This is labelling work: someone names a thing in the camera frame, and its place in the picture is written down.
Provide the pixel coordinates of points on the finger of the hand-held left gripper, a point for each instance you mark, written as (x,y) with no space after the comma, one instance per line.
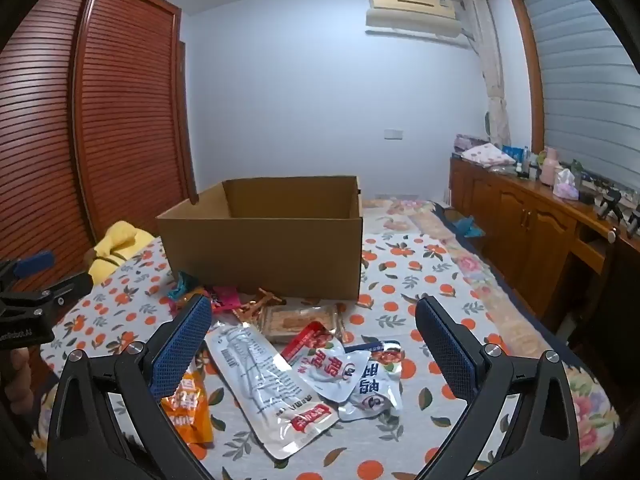
(67,287)
(35,262)

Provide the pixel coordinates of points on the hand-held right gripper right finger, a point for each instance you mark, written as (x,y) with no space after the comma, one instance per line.
(445,345)

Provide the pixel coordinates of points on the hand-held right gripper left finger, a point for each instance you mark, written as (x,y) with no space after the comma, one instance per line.
(180,345)

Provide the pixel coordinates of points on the teal candy wrapper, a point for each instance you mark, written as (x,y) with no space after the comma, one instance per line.
(181,284)

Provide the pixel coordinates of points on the pink candy wrapper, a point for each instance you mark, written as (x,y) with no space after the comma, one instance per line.
(225,297)

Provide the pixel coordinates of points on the orange snack packet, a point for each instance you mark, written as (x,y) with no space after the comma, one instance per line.
(187,410)

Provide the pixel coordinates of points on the brown snack packet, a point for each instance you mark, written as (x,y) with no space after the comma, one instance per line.
(255,305)

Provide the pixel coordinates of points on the long clear red-label packet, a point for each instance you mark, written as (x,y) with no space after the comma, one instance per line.
(260,385)

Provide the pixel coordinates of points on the sesame candy pack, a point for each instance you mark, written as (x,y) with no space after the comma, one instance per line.
(295,320)

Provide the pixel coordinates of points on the brown cardboard box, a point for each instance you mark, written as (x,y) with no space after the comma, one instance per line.
(260,255)

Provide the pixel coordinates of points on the red and white snack pouch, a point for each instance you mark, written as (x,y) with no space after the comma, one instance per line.
(320,360)

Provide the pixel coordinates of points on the person's left hand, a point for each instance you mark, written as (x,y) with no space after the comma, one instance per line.
(15,377)

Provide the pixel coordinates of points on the orange fruit print cloth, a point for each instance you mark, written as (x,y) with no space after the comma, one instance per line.
(395,280)

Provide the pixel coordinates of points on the floral blanket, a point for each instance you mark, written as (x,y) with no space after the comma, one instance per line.
(480,270)

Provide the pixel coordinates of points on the teal plastic bag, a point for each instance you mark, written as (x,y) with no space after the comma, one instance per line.
(470,227)

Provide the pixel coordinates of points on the long wooden cabinet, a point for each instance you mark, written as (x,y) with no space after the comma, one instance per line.
(520,215)

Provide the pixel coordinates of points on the red-brown slatted wardrobe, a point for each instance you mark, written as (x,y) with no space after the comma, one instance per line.
(115,110)

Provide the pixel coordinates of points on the lavender tissue pack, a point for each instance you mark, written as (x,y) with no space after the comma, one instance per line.
(566,186)

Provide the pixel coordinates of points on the pink bottle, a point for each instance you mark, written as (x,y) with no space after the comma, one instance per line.
(549,170)

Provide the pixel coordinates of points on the small black tripod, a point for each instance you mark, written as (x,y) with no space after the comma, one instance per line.
(632,217)
(607,203)

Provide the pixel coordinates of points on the green bottle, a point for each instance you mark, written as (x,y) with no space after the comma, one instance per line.
(576,169)

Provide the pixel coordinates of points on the beige patterned curtain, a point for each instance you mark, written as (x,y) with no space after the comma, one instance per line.
(492,75)

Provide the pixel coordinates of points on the grey window blind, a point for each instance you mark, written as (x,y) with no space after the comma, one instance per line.
(585,90)

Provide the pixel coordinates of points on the white wall socket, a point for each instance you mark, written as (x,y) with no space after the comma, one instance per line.
(393,134)

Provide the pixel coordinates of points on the cream wall air conditioner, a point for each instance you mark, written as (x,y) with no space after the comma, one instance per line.
(412,10)

